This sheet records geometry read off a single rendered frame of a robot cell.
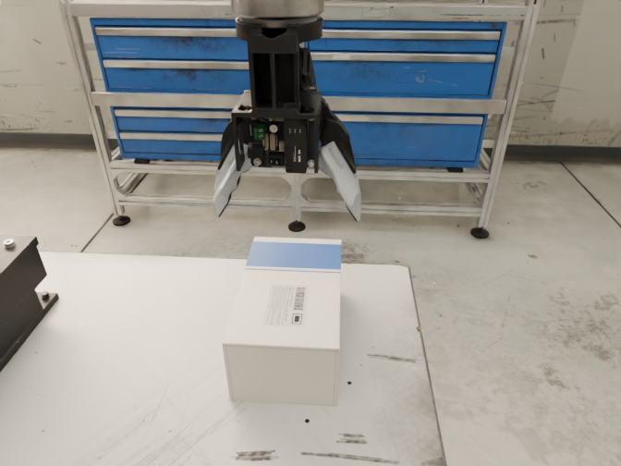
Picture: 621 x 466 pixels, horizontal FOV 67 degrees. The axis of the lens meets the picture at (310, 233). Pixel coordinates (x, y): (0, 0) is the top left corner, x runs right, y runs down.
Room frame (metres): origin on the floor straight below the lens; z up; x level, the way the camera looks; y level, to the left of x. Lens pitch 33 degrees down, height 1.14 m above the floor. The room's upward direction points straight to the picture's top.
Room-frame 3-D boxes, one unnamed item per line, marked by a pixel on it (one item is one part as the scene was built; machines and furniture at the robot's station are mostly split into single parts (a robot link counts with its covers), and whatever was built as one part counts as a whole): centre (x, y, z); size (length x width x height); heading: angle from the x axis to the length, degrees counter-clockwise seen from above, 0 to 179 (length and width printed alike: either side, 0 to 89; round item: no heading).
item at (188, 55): (1.86, 0.46, 0.60); 0.72 x 0.03 x 0.56; 86
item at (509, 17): (1.86, 0.06, 0.91); 1.70 x 0.10 x 0.05; 86
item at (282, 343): (0.44, 0.02, 0.74); 0.20 x 0.12 x 0.09; 176
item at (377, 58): (1.81, -0.34, 0.60); 0.72 x 0.03 x 0.56; 86
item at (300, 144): (0.41, 0.03, 1.02); 0.09 x 0.08 x 0.12; 176
